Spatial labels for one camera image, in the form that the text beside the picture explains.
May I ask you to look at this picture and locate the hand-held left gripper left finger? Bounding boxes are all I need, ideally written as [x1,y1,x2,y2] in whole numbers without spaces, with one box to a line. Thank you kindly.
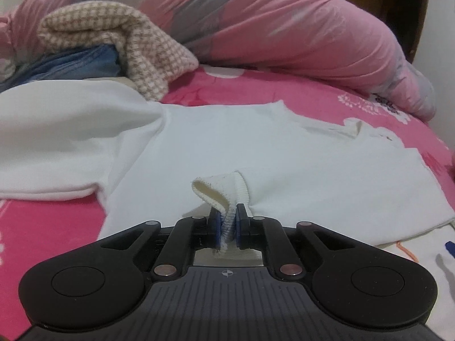
[94,204,223,279]

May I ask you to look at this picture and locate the beige houndstooth cloth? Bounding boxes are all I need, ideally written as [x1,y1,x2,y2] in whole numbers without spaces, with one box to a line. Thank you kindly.
[37,3,200,102]

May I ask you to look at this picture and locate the white sweatshirt with orange print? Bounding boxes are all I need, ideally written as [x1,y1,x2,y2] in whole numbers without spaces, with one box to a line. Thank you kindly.
[0,80,455,340]

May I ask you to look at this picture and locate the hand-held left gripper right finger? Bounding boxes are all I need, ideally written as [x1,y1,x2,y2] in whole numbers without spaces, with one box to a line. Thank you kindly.
[235,203,359,279]

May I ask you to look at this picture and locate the pink floral blanket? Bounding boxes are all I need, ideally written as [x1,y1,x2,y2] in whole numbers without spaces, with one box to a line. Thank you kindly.
[0,66,455,327]

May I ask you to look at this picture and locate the pink and grey duvet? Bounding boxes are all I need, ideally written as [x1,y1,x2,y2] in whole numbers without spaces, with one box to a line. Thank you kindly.
[0,0,438,121]

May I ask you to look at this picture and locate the blue jeans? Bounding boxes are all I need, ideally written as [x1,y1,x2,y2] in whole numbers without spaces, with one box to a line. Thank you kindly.
[0,44,119,93]

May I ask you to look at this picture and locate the brown wooden door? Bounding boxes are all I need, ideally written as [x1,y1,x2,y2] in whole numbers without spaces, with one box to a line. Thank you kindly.
[343,0,432,65]

